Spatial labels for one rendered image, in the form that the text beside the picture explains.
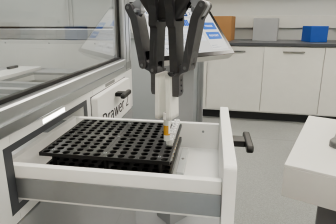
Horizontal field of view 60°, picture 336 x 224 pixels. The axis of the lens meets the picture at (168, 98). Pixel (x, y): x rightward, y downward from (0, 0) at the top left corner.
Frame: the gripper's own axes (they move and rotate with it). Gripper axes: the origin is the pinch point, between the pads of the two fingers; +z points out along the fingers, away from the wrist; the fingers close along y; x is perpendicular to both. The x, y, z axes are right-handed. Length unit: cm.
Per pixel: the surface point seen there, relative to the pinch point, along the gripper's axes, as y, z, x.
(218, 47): 27, 1, -101
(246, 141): -10.2, 9.2, -9.9
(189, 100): 38, 28, -94
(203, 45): 31, 0, -93
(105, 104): 30.2, 10.5, -20.4
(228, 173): -11.2, 8.6, 3.7
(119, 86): 34.5, 8.2, -32.5
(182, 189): -4.7, 12.6, 4.0
